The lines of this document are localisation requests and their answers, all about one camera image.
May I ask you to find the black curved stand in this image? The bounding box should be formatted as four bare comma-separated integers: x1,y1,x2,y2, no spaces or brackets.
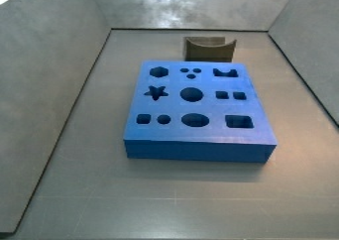
184,37,238,62

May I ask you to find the blue shape sorter block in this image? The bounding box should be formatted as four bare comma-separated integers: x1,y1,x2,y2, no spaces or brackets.
123,60,277,163

